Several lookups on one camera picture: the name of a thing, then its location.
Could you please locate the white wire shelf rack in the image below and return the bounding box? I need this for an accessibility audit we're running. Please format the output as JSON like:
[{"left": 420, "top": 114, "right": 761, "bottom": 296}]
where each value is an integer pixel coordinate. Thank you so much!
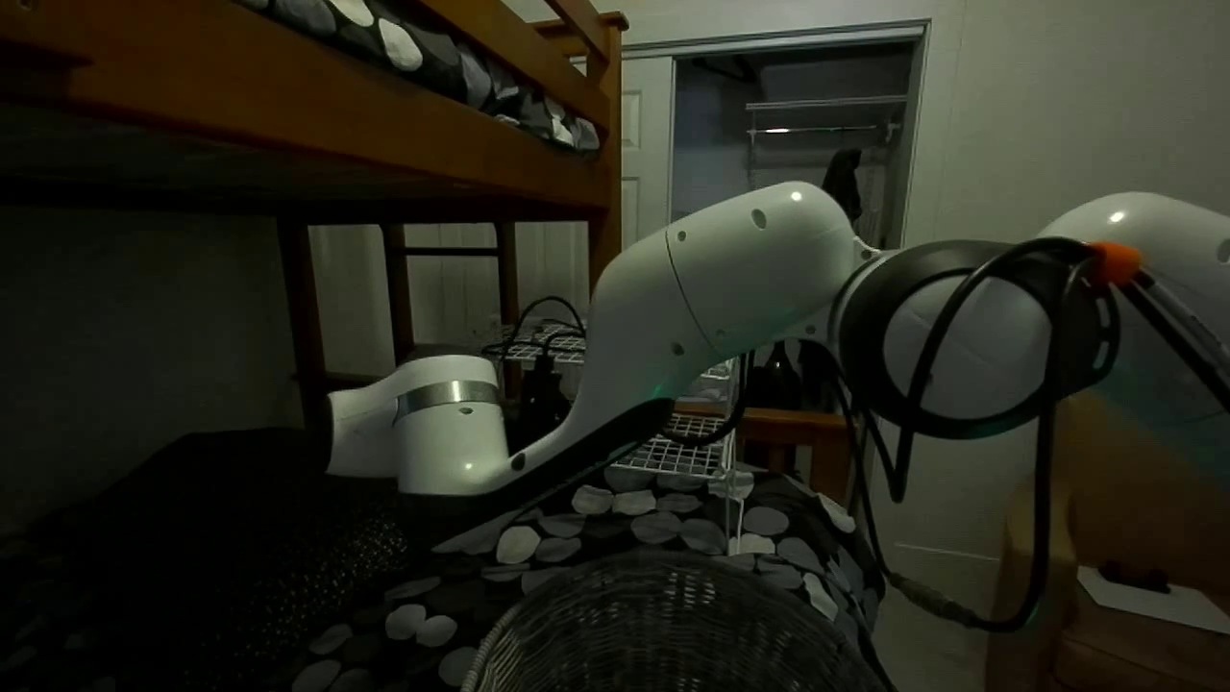
[{"left": 609, "top": 425, "right": 761, "bottom": 545}]

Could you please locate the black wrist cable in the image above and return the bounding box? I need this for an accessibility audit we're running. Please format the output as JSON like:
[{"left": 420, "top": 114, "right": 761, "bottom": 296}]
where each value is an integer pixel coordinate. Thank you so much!
[{"left": 495, "top": 288, "right": 597, "bottom": 445}]

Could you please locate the orange cable tie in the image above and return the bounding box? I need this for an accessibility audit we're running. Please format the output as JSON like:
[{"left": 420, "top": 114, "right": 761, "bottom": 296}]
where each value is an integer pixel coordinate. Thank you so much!
[{"left": 1088, "top": 238, "right": 1146, "bottom": 293}]

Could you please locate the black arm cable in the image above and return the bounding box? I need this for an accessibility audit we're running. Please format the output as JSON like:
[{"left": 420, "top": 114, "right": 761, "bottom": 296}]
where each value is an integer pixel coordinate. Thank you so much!
[{"left": 838, "top": 233, "right": 1134, "bottom": 638}]

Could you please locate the wooden bunk bed frame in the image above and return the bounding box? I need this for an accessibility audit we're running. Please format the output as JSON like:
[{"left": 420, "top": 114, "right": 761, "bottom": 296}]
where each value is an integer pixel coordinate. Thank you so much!
[{"left": 0, "top": 0, "right": 633, "bottom": 470}]

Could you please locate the wooden nightstand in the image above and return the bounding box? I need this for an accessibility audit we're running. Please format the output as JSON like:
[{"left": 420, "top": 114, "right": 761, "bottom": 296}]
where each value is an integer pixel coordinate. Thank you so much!
[{"left": 991, "top": 387, "right": 1230, "bottom": 692}]

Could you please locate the small wooden table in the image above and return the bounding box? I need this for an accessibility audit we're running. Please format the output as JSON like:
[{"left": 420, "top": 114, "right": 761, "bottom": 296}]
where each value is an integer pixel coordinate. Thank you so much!
[{"left": 734, "top": 404, "right": 860, "bottom": 506}]

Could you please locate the black bag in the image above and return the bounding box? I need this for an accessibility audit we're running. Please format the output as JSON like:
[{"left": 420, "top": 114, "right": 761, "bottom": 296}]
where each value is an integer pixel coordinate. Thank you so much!
[{"left": 745, "top": 338, "right": 838, "bottom": 415}]

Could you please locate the open closet with shelf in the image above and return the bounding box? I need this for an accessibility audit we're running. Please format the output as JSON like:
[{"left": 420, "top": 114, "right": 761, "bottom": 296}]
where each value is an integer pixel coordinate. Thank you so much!
[{"left": 618, "top": 15, "right": 934, "bottom": 261}]

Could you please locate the dark hanging garment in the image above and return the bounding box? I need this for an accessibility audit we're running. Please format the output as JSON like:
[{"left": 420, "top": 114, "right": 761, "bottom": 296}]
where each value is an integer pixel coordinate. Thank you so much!
[{"left": 823, "top": 143, "right": 868, "bottom": 218}]

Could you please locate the woven wicker basket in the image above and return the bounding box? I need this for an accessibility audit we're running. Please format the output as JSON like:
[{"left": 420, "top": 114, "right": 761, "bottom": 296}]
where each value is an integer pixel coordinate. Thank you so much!
[{"left": 459, "top": 551, "right": 896, "bottom": 692}]

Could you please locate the black duvet with grey spots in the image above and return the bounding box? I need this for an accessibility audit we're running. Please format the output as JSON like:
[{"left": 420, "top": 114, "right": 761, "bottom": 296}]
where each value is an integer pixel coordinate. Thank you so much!
[{"left": 0, "top": 425, "right": 893, "bottom": 692}]

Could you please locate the white paper sheet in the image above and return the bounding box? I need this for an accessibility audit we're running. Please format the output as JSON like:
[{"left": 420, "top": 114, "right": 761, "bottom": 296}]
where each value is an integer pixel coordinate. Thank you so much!
[{"left": 1071, "top": 556, "right": 1230, "bottom": 642}]

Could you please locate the spotted duvet on bunk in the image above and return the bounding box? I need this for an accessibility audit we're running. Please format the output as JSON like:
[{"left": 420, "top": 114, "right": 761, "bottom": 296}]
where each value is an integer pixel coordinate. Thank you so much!
[{"left": 241, "top": 0, "right": 609, "bottom": 160}]

